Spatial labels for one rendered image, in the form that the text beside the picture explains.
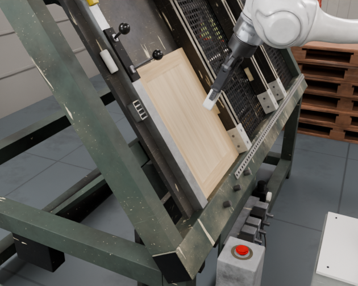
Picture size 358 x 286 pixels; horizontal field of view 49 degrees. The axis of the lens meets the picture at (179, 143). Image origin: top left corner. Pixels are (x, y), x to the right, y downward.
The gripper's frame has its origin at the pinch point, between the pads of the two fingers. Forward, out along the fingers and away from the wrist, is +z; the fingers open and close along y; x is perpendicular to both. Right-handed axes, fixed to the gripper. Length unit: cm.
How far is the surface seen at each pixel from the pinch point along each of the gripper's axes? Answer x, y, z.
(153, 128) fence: -14.4, -9.3, 27.5
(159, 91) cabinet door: -22.9, -25.3, 22.6
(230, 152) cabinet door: 13, -52, 43
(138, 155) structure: -12.8, -2.0, 35.3
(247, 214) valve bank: 34, -34, 54
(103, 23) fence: -47.5, -12.0, 5.0
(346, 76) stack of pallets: 59, -293, 48
